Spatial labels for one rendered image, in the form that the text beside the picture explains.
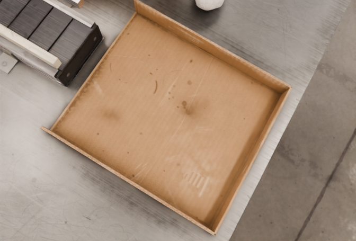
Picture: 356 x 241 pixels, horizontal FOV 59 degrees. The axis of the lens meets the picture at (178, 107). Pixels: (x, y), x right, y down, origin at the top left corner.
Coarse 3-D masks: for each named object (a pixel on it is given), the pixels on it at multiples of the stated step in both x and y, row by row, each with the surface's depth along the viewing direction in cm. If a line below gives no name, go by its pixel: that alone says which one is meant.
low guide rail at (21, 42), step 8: (0, 24) 46; (0, 32) 46; (8, 32) 46; (16, 40) 45; (24, 40) 45; (24, 48) 46; (32, 48) 45; (40, 48) 45; (40, 56) 45; (48, 56) 45; (56, 64) 46
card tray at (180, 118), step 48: (144, 48) 55; (192, 48) 55; (96, 96) 52; (144, 96) 53; (192, 96) 53; (240, 96) 54; (96, 144) 50; (144, 144) 51; (192, 144) 51; (240, 144) 51; (192, 192) 49
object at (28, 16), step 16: (0, 0) 51; (16, 0) 51; (32, 0) 51; (0, 16) 50; (16, 16) 50; (32, 16) 50; (48, 16) 50; (64, 16) 51; (16, 32) 49; (32, 32) 50; (48, 32) 50; (64, 32) 50; (80, 32) 50; (48, 48) 49; (64, 48) 49; (64, 64) 49
